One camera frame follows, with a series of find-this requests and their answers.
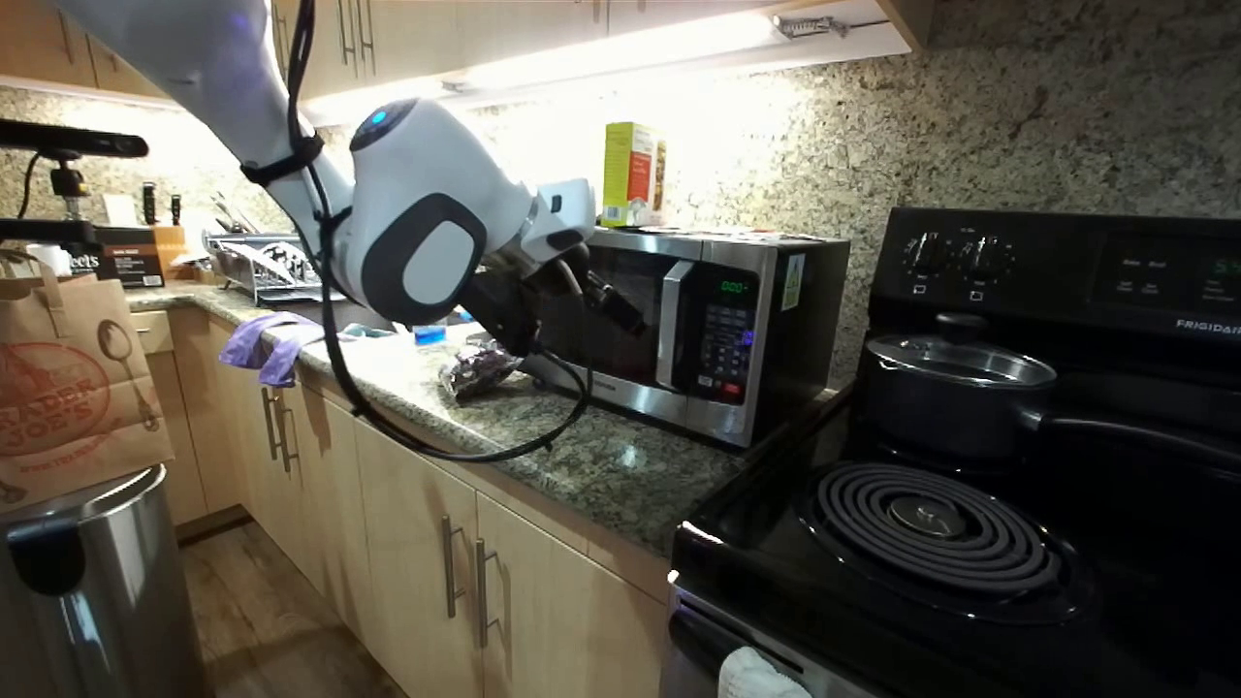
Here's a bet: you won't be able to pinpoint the stainless steel microwave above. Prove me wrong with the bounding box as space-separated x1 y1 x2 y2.
518 226 853 453

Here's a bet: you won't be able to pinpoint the green and yellow box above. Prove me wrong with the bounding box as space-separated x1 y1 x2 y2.
602 116 670 236

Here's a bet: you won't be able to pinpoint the under cabinet light strip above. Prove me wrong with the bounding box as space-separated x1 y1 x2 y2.
443 7 917 104

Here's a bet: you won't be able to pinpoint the metal dish rack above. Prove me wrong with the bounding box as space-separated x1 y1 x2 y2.
202 226 330 311

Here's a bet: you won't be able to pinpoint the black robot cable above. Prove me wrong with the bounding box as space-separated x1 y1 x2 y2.
282 0 602 469

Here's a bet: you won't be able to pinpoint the black bar camera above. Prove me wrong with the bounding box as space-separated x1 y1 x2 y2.
0 116 154 166

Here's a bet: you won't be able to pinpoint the white hanging towel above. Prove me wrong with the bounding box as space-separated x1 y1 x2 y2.
714 645 813 698

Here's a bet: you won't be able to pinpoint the black pot with lid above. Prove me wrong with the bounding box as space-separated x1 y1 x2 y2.
862 328 1241 477

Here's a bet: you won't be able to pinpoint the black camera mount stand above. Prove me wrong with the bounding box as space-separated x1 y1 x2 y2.
0 153 171 261

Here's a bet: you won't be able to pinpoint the metal cabinet door handle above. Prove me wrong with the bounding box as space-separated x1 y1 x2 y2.
275 391 301 477
436 514 468 624
260 384 282 469
468 536 506 651

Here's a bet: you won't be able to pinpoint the dark snack bag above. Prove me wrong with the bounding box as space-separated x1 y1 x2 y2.
436 325 522 407

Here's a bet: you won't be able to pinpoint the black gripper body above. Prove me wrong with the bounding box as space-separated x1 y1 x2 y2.
463 249 590 360

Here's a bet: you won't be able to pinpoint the brown paper bag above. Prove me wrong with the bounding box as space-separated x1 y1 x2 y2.
0 250 177 502

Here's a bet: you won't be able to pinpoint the black coil burner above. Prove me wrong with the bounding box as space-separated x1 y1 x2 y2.
809 457 1079 606

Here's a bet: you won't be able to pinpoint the small brown box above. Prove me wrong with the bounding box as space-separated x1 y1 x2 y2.
149 219 195 278

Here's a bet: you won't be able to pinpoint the black electric stove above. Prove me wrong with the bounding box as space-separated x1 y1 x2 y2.
659 206 1241 698

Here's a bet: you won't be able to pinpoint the purple gloves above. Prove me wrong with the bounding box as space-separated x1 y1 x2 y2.
213 311 330 391

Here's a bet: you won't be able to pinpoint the stainless steel trash can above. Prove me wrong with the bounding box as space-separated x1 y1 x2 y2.
0 461 213 698

